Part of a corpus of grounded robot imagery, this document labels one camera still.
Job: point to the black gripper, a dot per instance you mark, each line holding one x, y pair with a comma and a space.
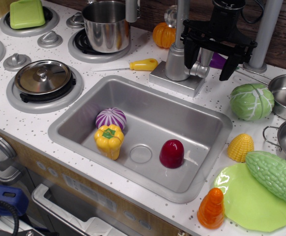
223, 38

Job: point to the grey toy faucet lever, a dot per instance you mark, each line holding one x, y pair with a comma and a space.
202, 66

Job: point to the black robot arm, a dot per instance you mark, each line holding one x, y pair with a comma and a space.
227, 11

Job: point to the purple toy eggplant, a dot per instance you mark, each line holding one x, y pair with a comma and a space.
217, 61

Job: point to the grey toy faucet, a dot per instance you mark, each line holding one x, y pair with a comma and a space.
173, 74

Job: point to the orange toy pumpkin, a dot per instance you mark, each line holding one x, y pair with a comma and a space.
163, 35

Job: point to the clear faucet knob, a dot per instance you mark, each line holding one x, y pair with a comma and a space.
170, 16

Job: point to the green toy cabbage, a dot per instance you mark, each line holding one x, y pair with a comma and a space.
251, 101

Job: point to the steel pan upper right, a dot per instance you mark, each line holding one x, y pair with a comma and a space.
276, 85

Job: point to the yellow toy corn piece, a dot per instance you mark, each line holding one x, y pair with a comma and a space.
239, 147

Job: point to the grey toy sink basin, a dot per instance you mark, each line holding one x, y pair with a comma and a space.
153, 117

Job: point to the dark red toy fruit half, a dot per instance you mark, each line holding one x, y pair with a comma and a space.
172, 154

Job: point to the steel pot on burner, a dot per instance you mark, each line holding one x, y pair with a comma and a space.
106, 27

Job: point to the purple striped toy onion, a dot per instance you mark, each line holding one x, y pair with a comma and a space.
111, 116

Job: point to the yellow toy bell pepper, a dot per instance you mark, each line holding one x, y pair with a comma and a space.
109, 140

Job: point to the back right stove burner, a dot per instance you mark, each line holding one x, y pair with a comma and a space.
80, 48

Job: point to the grey stove knob back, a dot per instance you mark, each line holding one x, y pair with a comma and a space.
76, 21

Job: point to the grey stove knob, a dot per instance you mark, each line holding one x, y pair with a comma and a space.
76, 21
49, 40
15, 62

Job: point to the green toy bitter gourd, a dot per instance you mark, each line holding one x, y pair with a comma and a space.
269, 170

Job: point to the light green toy plate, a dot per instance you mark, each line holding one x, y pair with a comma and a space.
247, 202

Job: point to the orange toy carrot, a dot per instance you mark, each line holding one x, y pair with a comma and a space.
211, 211

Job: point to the grey stove knob centre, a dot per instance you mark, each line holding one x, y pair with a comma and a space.
49, 40

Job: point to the back left stove burner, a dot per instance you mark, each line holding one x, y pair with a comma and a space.
51, 20

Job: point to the front left stove burner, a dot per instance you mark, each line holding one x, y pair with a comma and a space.
46, 103

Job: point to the steel pot lid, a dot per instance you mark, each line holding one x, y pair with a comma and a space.
42, 77

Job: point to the green toy cutting board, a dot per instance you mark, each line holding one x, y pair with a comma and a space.
26, 14

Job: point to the grey stove knob left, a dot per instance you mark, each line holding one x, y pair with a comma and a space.
15, 62

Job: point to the grey post right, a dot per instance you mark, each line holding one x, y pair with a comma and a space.
265, 31

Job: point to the yellow handled toy knife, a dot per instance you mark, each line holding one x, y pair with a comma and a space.
139, 65

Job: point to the grey post behind pot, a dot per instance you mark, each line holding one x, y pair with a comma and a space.
131, 7

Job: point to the grey oven door handle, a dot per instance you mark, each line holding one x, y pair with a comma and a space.
83, 228

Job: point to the blue clamp with cable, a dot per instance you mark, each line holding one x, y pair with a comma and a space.
14, 203

